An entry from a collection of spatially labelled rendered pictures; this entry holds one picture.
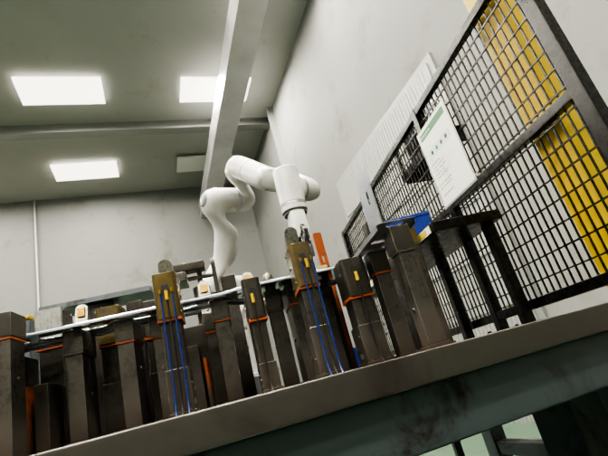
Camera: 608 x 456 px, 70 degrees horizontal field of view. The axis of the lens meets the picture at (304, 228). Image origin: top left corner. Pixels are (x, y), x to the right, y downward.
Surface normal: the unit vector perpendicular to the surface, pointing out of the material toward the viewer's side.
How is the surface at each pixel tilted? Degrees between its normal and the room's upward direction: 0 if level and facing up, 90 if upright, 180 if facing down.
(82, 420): 90
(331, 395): 90
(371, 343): 90
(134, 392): 90
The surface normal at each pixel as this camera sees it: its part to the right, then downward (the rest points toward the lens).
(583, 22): -0.93, 0.12
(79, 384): 0.13, -0.37
